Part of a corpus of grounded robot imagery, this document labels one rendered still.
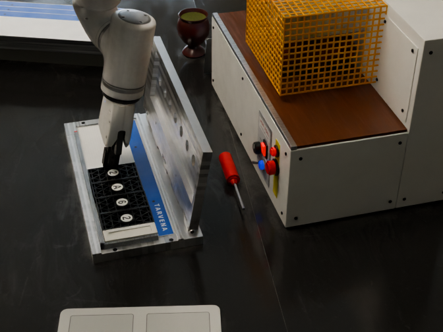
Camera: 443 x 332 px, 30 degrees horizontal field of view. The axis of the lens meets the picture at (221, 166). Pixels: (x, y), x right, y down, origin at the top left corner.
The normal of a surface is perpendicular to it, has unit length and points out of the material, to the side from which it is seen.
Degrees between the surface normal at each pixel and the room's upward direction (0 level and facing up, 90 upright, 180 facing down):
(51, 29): 0
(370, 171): 90
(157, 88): 81
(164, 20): 0
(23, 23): 0
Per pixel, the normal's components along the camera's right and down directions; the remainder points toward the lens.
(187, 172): -0.95, 0.02
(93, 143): 0.01, -0.80
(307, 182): 0.26, 0.58
